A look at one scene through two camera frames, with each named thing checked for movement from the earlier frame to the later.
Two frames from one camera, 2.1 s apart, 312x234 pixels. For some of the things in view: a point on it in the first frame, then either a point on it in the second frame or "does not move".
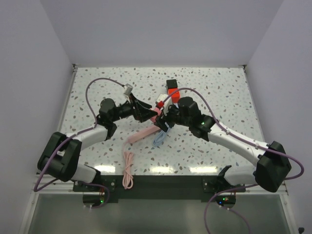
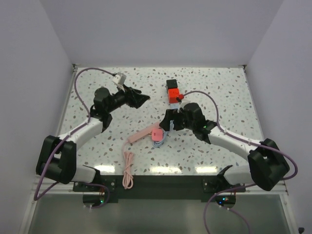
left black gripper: x=142 y=114 → x=133 y=100
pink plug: x=158 y=110 → x=157 y=134
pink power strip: x=144 y=133 does not move
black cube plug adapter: x=171 y=83 does not move
